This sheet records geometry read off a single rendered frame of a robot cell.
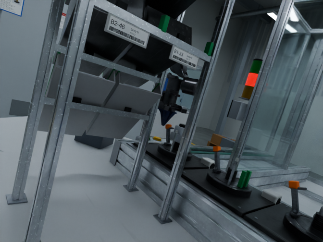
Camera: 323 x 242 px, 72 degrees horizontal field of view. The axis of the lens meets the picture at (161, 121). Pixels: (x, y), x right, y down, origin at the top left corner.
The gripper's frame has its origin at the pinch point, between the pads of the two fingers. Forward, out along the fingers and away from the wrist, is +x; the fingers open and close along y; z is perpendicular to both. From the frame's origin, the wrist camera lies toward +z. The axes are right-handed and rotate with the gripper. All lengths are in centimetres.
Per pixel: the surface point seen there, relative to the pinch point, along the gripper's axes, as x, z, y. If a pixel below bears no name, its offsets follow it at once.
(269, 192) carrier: 10.7, -45.8, -8.5
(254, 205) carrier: 12.7, -47.1, 2.6
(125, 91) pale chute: -7.7, -19.1, 33.3
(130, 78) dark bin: -11.7, -8.5, 26.2
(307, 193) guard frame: 22, -39, -82
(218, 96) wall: -69, 626, -884
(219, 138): 71, 292, -494
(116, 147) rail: 15.8, 4.5, 17.0
